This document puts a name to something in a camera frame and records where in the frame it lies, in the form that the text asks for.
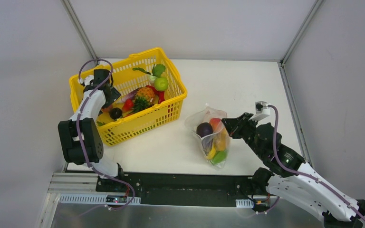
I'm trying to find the clear zip top bag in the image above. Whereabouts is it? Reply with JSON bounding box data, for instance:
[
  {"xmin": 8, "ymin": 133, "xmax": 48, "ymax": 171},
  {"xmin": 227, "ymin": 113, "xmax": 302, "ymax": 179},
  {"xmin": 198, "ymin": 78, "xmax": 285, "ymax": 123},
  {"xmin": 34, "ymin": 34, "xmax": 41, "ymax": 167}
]
[{"xmin": 184, "ymin": 104, "xmax": 231, "ymax": 170}]

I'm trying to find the red toy strawberry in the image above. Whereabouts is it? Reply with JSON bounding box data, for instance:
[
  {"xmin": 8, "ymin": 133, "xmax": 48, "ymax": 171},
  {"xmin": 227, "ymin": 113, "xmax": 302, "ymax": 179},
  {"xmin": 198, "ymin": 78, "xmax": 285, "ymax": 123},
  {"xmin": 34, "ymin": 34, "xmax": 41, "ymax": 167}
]
[{"xmin": 122, "ymin": 99, "xmax": 134, "ymax": 113}]

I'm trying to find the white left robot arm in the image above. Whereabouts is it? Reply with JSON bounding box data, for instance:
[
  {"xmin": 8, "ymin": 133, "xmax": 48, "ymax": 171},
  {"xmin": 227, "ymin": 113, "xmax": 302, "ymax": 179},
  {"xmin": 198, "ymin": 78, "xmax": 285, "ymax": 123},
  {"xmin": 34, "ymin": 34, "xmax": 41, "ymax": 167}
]
[{"xmin": 58, "ymin": 69, "xmax": 126, "ymax": 192}]

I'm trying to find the purple toy eggplant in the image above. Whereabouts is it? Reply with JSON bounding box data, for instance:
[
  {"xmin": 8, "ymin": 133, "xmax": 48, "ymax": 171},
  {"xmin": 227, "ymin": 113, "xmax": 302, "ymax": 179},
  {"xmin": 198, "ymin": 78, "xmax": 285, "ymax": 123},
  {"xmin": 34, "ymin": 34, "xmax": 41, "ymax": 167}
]
[{"xmin": 196, "ymin": 122, "xmax": 213, "ymax": 155}]

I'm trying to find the orange toy peach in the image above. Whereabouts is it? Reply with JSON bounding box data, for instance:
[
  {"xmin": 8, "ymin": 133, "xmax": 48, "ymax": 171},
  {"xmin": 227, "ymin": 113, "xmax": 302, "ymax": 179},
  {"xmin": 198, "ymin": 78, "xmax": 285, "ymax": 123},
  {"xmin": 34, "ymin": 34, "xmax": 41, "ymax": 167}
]
[{"xmin": 209, "ymin": 117, "xmax": 221, "ymax": 131}]

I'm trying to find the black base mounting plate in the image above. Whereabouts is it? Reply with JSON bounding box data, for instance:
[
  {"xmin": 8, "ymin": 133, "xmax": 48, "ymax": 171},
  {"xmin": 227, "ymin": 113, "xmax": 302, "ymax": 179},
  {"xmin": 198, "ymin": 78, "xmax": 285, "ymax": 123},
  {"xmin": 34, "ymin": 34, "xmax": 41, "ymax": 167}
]
[{"xmin": 96, "ymin": 172, "xmax": 271, "ymax": 207}]

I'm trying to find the yellow plastic shopping basket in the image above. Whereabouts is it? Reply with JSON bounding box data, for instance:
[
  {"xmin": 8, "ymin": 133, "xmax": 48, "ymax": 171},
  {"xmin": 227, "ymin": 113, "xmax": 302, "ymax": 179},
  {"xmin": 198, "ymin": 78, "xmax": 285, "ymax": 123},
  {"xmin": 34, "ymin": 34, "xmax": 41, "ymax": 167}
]
[{"xmin": 68, "ymin": 47, "xmax": 188, "ymax": 147}]

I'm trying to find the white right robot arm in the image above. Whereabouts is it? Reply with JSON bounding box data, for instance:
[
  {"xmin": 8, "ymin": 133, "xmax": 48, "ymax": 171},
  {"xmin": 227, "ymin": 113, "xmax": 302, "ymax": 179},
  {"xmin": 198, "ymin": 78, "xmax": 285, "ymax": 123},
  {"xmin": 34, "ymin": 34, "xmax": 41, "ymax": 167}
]
[{"xmin": 221, "ymin": 113, "xmax": 365, "ymax": 228}]

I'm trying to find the orange toy pineapple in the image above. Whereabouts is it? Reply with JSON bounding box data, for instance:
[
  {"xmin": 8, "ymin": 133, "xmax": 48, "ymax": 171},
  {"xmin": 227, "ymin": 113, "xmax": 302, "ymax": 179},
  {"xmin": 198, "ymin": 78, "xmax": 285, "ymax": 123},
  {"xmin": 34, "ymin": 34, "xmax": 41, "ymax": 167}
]
[{"xmin": 133, "ymin": 87, "xmax": 155, "ymax": 113}]

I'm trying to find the green toy pepper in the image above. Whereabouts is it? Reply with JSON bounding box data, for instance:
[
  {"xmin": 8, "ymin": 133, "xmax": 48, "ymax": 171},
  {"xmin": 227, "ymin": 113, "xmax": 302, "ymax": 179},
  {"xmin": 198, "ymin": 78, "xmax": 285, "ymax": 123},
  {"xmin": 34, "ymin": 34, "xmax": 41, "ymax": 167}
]
[{"xmin": 210, "ymin": 150, "xmax": 228, "ymax": 165}]

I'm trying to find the green toy apple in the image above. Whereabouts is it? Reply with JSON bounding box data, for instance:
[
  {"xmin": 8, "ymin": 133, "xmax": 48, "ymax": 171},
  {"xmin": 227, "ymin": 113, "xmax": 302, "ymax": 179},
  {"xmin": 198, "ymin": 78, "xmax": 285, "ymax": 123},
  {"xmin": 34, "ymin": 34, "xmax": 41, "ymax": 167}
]
[{"xmin": 154, "ymin": 77, "xmax": 169, "ymax": 92}]

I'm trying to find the white toy onion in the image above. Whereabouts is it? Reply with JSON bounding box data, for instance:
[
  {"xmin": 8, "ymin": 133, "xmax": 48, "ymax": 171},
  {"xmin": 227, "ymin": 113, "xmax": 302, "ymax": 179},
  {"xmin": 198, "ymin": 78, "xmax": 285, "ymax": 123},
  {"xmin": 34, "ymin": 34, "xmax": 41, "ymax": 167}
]
[{"xmin": 133, "ymin": 64, "xmax": 166, "ymax": 83}]

